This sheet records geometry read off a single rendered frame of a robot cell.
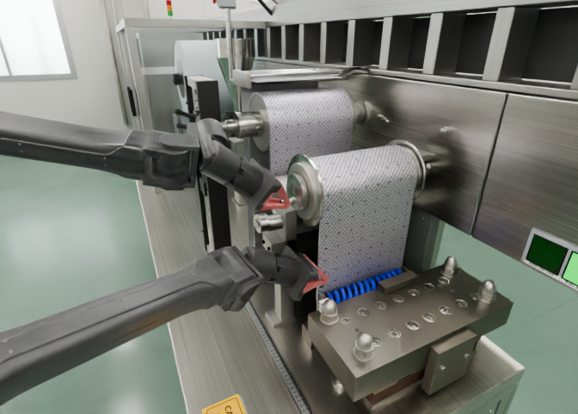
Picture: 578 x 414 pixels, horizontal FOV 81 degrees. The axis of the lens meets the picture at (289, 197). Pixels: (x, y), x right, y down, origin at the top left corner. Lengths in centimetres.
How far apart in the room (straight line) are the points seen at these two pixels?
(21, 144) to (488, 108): 77
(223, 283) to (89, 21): 568
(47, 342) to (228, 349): 49
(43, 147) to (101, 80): 551
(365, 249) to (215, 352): 40
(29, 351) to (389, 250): 66
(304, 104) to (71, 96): 544
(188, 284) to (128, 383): 159
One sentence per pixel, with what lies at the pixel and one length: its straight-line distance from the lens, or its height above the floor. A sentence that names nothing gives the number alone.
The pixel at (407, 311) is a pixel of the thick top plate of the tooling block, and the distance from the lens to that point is 76.
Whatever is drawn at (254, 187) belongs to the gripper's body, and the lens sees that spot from 59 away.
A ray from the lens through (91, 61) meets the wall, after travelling 606.
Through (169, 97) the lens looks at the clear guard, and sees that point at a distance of 155.
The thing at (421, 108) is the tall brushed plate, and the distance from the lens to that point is 87.
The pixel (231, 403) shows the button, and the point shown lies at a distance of 73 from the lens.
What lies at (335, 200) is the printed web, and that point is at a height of 125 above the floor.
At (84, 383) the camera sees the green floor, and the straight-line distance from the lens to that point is 215.
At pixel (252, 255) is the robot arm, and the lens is 61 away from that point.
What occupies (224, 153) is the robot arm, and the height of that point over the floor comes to 136.
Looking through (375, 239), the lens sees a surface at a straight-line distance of 77.
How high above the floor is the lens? 152
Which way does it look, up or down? 25 degrees down
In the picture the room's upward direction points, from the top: straight up
